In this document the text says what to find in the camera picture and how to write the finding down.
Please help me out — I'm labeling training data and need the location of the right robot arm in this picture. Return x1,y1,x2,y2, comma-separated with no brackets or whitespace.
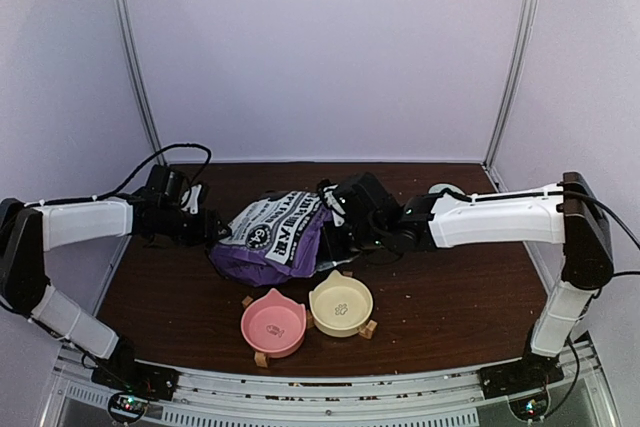
317,172,614,389

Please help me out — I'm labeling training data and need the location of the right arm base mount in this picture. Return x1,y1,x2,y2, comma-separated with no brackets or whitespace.
478,353,564,399

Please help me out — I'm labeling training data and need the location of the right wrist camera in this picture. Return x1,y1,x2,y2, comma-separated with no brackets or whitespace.
316,179,346,227

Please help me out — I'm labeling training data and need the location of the light blue ceramic bowl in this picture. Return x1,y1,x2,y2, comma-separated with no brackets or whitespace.
428,183,464,195

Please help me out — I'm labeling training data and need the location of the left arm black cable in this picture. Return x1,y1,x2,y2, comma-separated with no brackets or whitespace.
89,142,212,203

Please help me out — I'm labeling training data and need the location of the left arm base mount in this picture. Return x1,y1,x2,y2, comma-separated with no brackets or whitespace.
91,338,180,401

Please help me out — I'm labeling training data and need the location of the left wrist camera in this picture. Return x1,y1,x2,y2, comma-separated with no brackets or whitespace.
180,183,209,215

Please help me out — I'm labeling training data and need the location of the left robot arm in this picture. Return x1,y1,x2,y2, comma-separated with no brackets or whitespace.
1,165,231,391

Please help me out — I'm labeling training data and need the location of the right aluminium frame post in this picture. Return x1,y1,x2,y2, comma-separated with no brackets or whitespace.
483,0,539,172

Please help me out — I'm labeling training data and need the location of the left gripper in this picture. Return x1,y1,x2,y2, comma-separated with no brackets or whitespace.
159,205,232,248

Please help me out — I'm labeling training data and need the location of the left aluminium frame post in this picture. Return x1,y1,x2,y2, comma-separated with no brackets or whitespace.
113,0,162,152

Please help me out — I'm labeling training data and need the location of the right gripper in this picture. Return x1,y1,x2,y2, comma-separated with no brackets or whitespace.
313,222,386,264

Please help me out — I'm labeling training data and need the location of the aluminium frame post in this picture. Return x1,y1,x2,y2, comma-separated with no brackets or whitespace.
483,0,539,172
113,0,162,152

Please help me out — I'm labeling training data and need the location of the pink cat-shaped bowl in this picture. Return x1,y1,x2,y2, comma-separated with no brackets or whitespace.
240,288,307,358

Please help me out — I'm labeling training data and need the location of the wooden bowl stand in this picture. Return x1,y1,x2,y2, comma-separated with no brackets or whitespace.
242,271,378,369

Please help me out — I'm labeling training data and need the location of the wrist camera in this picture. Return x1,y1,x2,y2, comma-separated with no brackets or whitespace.
316,179,346,227
180,183,209,215

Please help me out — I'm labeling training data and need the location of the purple pet food bag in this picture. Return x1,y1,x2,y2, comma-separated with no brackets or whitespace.
208,191,355,287

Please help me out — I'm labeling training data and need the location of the cream cat-shaped bowl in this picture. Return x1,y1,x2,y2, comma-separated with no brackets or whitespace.
309,270,374,338

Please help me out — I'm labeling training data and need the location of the front aluminium rail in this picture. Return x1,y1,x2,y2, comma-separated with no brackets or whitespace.
36,341,621,426

